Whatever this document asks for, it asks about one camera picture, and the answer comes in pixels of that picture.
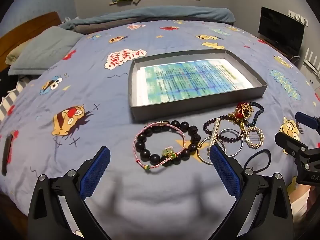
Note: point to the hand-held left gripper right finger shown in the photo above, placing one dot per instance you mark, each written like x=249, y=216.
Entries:
x=223, y=172

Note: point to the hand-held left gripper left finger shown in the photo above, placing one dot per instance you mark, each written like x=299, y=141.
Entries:
x=96, y=175

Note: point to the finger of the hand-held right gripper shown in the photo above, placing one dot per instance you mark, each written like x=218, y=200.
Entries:
x=303, y=118
x=283, y=141

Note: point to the gold rhinestone round brooch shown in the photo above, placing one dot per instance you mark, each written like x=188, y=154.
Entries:
x=261, y=140

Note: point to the silver bangle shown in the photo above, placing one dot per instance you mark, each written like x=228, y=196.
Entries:
x=199, y=152

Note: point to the pearl hair pin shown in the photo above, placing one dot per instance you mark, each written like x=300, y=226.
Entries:
x=214, y=132

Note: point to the red and gold charm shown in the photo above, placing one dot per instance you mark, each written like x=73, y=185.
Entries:
x=241, y=108

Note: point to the grey cardboard box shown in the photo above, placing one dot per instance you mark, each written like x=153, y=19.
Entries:
x=132, y=105

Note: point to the white cloth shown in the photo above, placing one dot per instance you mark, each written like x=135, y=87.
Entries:
x=300, y=205

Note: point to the white rack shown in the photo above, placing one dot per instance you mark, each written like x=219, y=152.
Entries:
x=312, y=60

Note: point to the blue cartoon printed bed sheet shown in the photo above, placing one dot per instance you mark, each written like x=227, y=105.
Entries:
x=100, y=105

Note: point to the black phone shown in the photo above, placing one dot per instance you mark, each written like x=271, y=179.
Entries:
x=6, y=155

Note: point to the black monitor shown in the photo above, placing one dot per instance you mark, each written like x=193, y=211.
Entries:
x=280, y=27

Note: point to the printed paper sheet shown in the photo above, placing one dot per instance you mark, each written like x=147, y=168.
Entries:
x=190, y=80

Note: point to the striped cloth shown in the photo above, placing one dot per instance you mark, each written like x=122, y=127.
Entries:
x=7, y=102

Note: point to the grey-blue pillow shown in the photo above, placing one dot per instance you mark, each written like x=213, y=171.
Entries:
x=47, y=47

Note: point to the grey blanket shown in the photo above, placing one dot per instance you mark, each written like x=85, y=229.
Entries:
x=100, y=27

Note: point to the wooden headboard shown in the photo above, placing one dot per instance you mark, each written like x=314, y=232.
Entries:
x=22, y=30

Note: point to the blue duvet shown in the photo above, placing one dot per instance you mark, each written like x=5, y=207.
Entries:
x=175, y=13

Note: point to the white wall hooks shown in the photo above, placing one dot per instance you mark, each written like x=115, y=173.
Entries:
x=298, y=17

